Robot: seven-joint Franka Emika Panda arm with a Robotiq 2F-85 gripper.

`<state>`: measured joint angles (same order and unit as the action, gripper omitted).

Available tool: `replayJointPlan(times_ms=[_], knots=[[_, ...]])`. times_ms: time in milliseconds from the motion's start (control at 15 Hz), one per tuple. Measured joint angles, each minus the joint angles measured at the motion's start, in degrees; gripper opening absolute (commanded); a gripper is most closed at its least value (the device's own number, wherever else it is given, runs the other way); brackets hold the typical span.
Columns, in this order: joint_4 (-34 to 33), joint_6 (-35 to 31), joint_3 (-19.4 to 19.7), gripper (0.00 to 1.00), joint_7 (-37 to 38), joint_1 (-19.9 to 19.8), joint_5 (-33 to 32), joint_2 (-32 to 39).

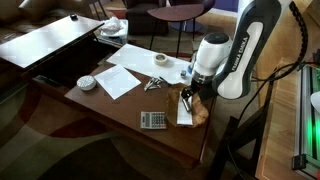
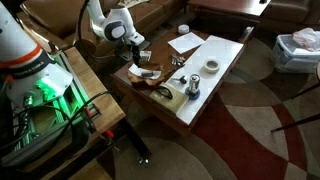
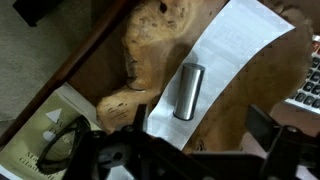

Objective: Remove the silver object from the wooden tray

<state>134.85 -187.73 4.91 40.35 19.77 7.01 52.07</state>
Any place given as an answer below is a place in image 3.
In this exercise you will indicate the burl wood tray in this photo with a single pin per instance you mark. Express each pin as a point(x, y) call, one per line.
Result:
point(153, 40)

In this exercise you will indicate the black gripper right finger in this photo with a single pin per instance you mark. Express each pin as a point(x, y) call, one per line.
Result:
point(261, 123)

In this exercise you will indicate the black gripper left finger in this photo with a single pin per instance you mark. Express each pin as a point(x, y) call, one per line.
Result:
point(141, 116)

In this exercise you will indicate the grey desk calculator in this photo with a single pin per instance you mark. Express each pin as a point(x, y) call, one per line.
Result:
point(308, 86)

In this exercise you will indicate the black stand leg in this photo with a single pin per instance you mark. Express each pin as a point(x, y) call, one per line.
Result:
point(33, 10)

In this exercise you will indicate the silver metal cylinder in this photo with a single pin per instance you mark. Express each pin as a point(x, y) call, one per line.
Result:
point(189, 91)

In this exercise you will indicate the black sunglasses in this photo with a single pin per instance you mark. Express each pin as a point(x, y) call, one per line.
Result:
point(45, 160)

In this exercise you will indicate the white paper strip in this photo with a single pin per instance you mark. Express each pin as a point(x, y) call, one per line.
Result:
point(233, 43)

